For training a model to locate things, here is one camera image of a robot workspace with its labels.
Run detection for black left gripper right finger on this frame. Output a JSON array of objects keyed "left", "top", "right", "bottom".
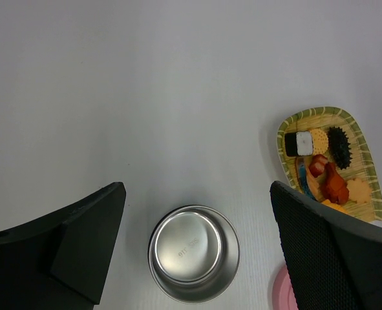
[{"left": 270, "top": 181, "right": 382, "bottom": 309}]

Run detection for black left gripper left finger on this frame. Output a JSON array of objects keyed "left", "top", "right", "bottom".
[{"left": 0, "top": 182, "right": 126, "bottom": 309}]

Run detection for red brown fried chicken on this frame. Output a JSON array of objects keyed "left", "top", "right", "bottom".
[{"left": 322, "top": 162, "right": 349, "bottom": 205}]

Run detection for beige flower shaped cookie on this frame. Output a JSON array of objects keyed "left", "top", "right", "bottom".
[{"left": 347, "top": 178, "right": 372, "bottom": 203}]

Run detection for red strawberry piece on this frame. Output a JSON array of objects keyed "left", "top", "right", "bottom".
[{"left": 308, "top": 154, "right": 328, "bottom": 178}]

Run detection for yellow dotted round cracker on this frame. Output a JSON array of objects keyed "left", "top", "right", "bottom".
[{"left": 310, "top": 128, "right": 329, "bottom": 156}]

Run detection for black white sushi roll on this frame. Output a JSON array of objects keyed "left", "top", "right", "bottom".
[{"left": 284, "top": 131, "right": 313, "bottom": 157}]

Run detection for pink round lid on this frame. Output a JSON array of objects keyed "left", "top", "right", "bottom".
[{"left": 271, "top": 265, "right": 298, "bottom": 310}]

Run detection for blue orange fish slice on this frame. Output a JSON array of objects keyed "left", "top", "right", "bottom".
[{"left": 295, "top": 157, "right": 324, "bottom": 202}]

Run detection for black spiky sea urchin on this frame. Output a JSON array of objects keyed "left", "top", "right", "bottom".
[{"left": 328, "top": 127, "right": 352, "bottom": 169}]

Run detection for stainless steel round bowl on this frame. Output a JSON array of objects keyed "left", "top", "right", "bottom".
[{"left": 147, "top": 205, "right": 240, "bottom": 304}]

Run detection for green bamboo woven tray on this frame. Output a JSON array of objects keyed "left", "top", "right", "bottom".
[{"left": 276, "top": 107, "right": 382, "bottom": 222}]

